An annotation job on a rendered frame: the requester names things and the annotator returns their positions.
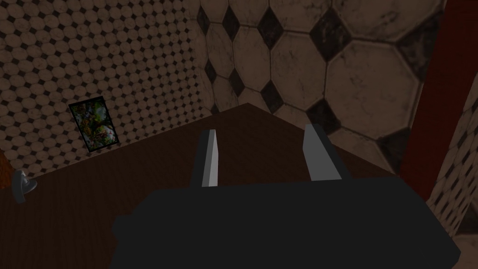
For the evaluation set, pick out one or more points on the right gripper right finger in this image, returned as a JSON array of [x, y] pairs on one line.
[[323, 157]]

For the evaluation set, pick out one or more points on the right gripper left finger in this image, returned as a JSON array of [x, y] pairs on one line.
[[208, 160]]

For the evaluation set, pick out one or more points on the framed green picture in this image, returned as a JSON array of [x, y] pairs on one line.
[[94, 124]]

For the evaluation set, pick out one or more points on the dark red door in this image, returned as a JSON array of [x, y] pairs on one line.
[[435, 112]]

